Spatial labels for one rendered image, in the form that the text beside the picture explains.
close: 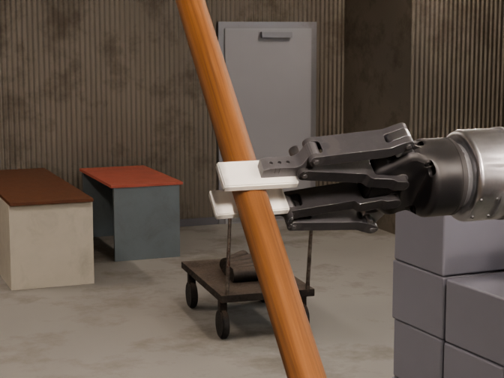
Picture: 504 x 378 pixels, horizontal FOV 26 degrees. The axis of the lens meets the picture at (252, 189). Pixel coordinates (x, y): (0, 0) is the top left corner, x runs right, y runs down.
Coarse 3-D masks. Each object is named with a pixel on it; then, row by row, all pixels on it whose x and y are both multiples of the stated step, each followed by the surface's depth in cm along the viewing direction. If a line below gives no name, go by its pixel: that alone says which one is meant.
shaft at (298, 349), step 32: (192, 0) 113; (192, 32) 110; (224, 64) 108; (224, 96) 104; (224, 128) 102; (224, 160) 100; (256, 192) 97; (256, 224) 94; (256, 256) 93; (288, 288) 90; (288, 320) 88; (288, 352) 87
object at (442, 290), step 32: (416, 224) 496; (448, 224) 477; (480, 224) 483; (416, 256) 498; (448, 256) 479; (480, 256) 486; (416, 288) 499; (448, 288) 475; (480, 288) 459; (416, 320) 501; (448, 320) 477; (480, 320) 457; (416, 352) 504; (448, 352) 478; (480, 352) 458
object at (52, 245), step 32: (0, 192) 924; (32, 192) 924; (64, 192) 924; (0, 224) 921; (32, 224) 882; (64, 224) 891; (0, 256) 931; (32, 256) 885; (64, 256) 895; (32, 288) 889
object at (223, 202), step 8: (216, 192) 100; (224, 192) 100; (272, 192) 101; (280, 192) 101; (216, 200) 99; (224, 200) 99; (232, 200) 99; (272, 200) 100; (280, 200) 101; (216, 208) 98; (224, 208) 99; (232, 208) 99; (272, 208) 100; (280, 208) 100; (288, 208) 100; (216, 216) 98; (224, 216) 98; (232, 216) 99
